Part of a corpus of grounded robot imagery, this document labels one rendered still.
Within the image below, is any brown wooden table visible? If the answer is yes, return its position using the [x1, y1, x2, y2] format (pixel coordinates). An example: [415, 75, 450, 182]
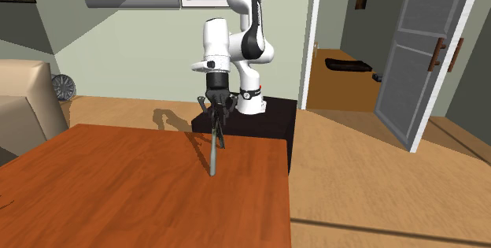
[0, 123, 293, 248]

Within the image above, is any black robot stand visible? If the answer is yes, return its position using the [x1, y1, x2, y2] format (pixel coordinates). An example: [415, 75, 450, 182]
[190, 95, 298, 176]

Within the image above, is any round grey fan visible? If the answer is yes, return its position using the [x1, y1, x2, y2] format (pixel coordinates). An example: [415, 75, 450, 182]
[51, 73, 77, 102]

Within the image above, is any long grey utensil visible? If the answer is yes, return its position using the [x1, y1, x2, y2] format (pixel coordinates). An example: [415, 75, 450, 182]
[209, 105, 222, 177]

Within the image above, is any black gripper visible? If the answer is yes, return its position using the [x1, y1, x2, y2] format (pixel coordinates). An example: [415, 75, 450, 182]
[197, 72, 239, 150]

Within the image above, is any black floor mat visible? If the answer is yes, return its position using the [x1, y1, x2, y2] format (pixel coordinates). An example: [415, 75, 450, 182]
[324, 57, 374, 73]

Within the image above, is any grey panel door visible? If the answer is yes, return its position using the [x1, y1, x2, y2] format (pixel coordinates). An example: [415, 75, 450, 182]
[373, 0, 486, 154]

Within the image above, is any beige armchair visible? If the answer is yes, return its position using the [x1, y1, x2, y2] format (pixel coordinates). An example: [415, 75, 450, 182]
[0, 58, 70, 166]

